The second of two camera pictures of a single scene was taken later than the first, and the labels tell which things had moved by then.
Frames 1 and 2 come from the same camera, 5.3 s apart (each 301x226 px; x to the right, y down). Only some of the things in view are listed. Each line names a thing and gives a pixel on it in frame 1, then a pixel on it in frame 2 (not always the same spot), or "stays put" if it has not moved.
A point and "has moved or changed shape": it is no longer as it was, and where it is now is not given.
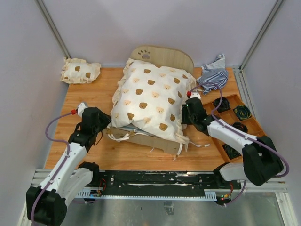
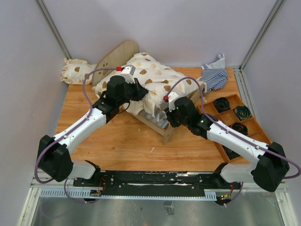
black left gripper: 106,119 to 140,91
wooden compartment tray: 232,112 stays put
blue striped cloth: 214,73 stays put
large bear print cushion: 152,96 has moved or changed shape
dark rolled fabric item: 231,153 stays put
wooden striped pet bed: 165,56 to 156,123
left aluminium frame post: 52,28 stays put
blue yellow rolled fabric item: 242,112 stays put
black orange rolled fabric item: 241,126 stays put
